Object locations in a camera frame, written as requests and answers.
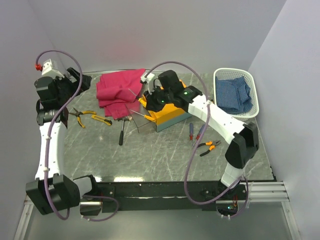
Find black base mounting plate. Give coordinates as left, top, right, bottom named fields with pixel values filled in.
left=69, top=180, right=251, bottom=213

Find black handled hammer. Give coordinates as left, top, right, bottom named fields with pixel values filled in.
left=116, top=116, right=133, bottom=146

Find blue screwdriver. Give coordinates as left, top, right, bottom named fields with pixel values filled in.
left=189, top=122, right=194, bottom=148
left=191, top=124, right=205, bottom=148

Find clear toolbox drawer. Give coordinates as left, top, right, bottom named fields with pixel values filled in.
left=124, top=100, right=156, bottom=133

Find blue checkered cloth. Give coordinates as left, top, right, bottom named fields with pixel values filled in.
left=215, top=76, right=253, bottom=115

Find magenta cloth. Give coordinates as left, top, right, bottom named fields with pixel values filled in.
left=96, top=68, right=146, bottom=119

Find white plastic basket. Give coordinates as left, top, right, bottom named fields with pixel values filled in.
left=213, top=68, right=259, bottom=121

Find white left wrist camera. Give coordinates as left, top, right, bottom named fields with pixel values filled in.
left=35, top=59, right=69, bottom=79

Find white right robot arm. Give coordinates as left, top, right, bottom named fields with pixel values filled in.
left=140, top=70, right=259, bottom=200

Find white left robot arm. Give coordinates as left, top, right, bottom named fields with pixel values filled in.
left=25, top=67, right=100, bottom=215

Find orange black pliers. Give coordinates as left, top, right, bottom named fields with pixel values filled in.
left=197, top=140, right=221, bottom=157

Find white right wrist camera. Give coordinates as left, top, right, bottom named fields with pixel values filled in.
left=140, top=73, right=155, bottom=94

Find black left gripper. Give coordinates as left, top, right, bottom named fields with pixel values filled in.
left=52, top=67, right=92, bottom=105

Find orange drawer toolbox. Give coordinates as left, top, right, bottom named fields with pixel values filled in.
left=138, top=83, right=191, bottom=133

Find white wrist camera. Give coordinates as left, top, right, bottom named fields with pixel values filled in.
left=140, top=73, right=155, bottom=94
left=35, top=59, right=69, bottom=79

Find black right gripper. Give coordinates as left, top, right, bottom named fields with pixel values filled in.
left=144, top=84, right=173, bottom=113

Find yellow long nose pliers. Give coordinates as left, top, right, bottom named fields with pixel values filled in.
left=68, top=107, right=97, bottom=129

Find yellow utility knife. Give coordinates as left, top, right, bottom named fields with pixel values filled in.
left=91, top=114, right=113, bottom=126

